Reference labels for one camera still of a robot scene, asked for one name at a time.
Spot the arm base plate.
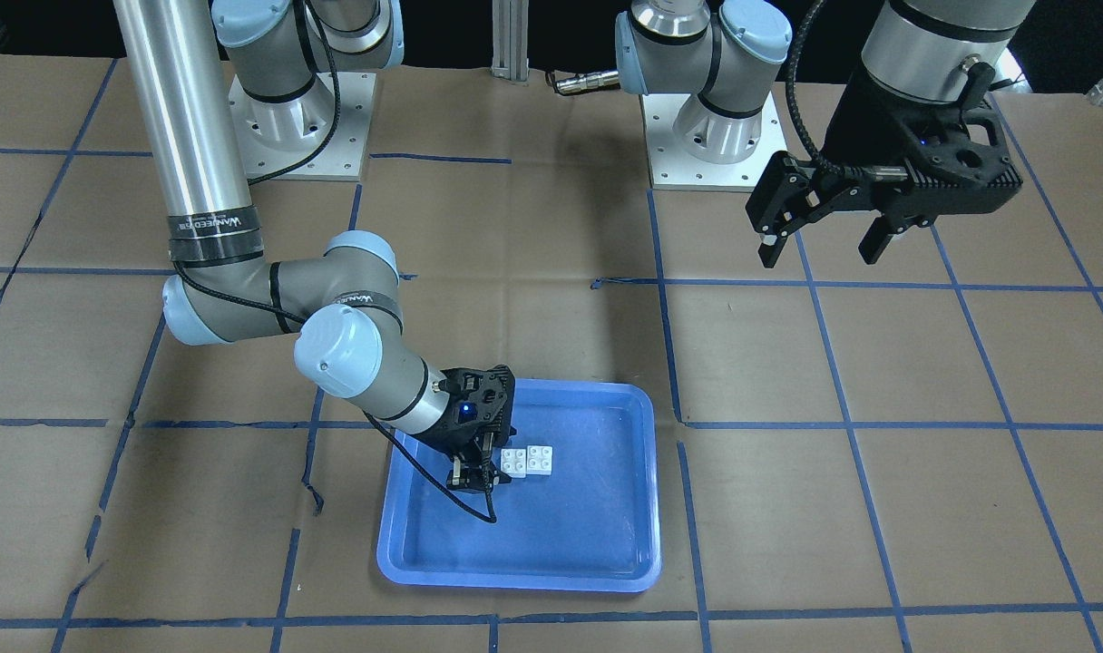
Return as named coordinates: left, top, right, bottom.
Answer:
left=641, top=93, right=788, bottom=191
left=228, top=72, right=381, bottom=183

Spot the blue plastic tray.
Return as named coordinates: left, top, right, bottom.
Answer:
left=376, top=377, right=663, bottom=592

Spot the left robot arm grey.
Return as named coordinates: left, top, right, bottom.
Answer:
left=615, top=1, right=1034, bottom=268

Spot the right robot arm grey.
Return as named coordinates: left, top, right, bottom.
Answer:
left=115, top=1, right=515, bottom=495

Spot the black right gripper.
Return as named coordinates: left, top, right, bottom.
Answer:
left=420, top=365, right=515, bottom=492

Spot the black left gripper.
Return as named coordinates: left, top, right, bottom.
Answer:
left=747, top=72, right=1022, bottom=268

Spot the white block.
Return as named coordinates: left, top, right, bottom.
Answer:
left=526, top=445, right=554, bottom=477
left=499, top=449, right=528, bottom=479

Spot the aluminium frame post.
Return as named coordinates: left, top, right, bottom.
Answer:
left=489, top=0, right=531, bottom=85

